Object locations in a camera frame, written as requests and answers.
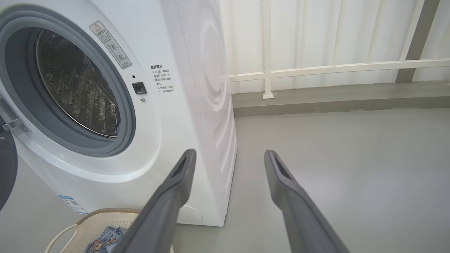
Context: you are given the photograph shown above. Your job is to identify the black text instruction label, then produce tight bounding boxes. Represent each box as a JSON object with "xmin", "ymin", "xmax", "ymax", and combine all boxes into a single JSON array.
[{"xmin": 150, "ymin": 64, "xmax": 175, "ymax": 94}]

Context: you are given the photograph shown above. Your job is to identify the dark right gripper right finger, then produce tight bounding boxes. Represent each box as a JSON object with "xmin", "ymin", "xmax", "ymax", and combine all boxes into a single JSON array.
[{"xmin": 264, "ymin": 150, "xmax": 350, "ymax": 253}]

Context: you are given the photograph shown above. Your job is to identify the round white filter cover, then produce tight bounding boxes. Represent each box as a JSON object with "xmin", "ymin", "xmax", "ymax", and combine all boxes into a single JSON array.
[{"xmin": 177, "ymin": 205, "xmax": 204, "ymax": 224}]

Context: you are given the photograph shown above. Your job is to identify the blue cartoon print garment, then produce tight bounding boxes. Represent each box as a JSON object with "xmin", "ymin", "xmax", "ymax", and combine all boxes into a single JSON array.
[{"xmin": 86, "ymin": 226, "xmax": 127, "ymax": 253}]

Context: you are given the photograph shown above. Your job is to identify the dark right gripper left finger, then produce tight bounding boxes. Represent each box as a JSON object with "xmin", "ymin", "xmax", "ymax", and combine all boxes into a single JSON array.
[{"xmin": 112, "ymin": 149, "xmax": 197, "ymax": 253}]

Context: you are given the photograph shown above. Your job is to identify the grey slanted metal beam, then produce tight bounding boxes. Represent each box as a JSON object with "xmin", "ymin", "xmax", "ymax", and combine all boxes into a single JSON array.
[{"xmin": 395, "ymin": 0, "xmax": 441, "ymax": 84}]

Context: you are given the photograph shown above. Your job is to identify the grey warning sticker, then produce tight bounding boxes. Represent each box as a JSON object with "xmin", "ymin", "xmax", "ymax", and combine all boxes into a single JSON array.
[{"xmin": 89, "ymin": 20, "xmax": 133, "ymax": 70}]

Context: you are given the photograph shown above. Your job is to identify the cream perforated laundry basket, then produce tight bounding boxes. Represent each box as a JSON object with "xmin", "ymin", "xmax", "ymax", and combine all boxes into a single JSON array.
[{"xmin": 45, "ymin": 208, "xmax": 174, "ymax": 253}]

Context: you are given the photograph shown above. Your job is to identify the white metal railing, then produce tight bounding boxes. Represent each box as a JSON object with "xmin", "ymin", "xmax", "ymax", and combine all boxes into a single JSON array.
[{"xmin": 227, "ymin": 0, "xmax": 450, "ymax": 100}]

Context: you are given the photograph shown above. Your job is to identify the steel perforated washer drum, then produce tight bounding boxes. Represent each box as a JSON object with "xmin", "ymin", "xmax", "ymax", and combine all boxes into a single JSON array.
[{"xmin": 35, "ymin": 29, "xmax": 121, "ymax": 138}]

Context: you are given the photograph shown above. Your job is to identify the black round glass washer door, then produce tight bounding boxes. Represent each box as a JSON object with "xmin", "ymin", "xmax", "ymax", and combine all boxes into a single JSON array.
[{"xmin": 0, "ymin": 118, "xmax": 18, "ymax": 211}]

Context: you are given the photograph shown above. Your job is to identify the chrome door hinge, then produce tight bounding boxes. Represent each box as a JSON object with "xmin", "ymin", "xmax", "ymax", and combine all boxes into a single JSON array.
[{"xmin": 0, "ymin": 98, "xmax": 30, "ymax": 133}]

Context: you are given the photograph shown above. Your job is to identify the white front-load washing machine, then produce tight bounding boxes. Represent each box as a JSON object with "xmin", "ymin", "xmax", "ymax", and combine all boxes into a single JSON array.
[{"xmin": 0, "ymin": 0, "xmax": 238, "ymax": 227}]

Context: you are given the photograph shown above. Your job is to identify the blue energy label sticker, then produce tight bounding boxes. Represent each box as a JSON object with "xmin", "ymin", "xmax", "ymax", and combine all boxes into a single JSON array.
[{"xmin": 59, "ymin": 195, "xmax": 89, "ymax": 215}]

